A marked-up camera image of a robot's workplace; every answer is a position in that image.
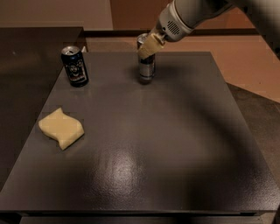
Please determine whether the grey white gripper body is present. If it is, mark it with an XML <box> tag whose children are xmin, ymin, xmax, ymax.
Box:
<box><xmin>151</xmin><ymin>0</ymin><xmax>203</xmax><ymax>42</ymax></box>

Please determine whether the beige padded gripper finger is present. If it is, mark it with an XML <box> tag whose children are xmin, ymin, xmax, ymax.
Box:
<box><xmin>137</xmin><ymin>33</ymin><xmax>165</xmax><ymax>60</ymax></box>

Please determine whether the silver blue redbull can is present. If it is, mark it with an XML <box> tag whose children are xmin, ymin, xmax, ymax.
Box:
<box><xmin>136</xmin><ymin>33</ymin><xmax>156</xmax><ymax>83</ymax></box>

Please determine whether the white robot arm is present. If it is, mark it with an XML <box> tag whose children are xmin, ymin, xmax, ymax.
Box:
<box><xmin>137</xmin><ymin>0</ymin><xmax>280</xmax><ymax>60</ymax></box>

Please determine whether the black soda can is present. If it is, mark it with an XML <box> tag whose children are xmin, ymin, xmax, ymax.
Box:
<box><xmin>61</xmin><ymin>45</ymin><xmax>89</xmax><ymax>88</ymax></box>

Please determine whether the yellow wavy sponge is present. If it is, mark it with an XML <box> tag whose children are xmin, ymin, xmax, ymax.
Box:
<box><xmin>38</xmin><ymin>108</ymin><xmax>84</xmax><ymax>150</ymax></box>

